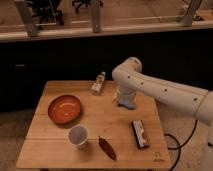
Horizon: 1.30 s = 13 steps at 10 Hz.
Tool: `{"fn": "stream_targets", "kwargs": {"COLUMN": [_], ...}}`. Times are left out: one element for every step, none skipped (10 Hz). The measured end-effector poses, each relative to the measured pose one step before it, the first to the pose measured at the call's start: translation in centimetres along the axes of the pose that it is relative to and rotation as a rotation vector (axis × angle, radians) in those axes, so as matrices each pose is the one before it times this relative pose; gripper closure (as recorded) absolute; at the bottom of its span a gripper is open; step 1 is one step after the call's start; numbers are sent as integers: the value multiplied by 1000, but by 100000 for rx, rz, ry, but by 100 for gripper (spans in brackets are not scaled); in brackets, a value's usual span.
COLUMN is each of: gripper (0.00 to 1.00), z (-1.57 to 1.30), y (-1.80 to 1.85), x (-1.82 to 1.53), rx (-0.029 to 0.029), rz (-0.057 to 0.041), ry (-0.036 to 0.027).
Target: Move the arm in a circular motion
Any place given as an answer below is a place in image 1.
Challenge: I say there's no orange bowl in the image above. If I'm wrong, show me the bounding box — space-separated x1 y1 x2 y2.
48 95 81 124

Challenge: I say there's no dark red chili pepper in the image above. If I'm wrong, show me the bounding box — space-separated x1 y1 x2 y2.
99 137 117 160

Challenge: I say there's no black office chair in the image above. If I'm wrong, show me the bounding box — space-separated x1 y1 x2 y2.
72 0 104 14
26 0 64 29

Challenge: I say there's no blue sponge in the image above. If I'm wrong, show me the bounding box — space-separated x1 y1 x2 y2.
117 100 136 109

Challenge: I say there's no white paper cup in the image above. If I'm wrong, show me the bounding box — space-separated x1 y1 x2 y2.
68 125 88 149

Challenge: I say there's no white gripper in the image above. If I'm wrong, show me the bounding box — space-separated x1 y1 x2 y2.
114 87 136 106

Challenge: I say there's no small white tube bottle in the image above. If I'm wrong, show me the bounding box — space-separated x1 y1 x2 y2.
91 72 106 95

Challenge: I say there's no chocolate bar box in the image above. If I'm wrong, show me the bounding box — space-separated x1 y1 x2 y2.
131 120 149 149

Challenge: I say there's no black cable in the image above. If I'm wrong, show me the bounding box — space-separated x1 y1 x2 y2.
164 119 198 171

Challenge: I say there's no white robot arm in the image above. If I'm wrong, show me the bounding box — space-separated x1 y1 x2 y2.
112 57 213 171

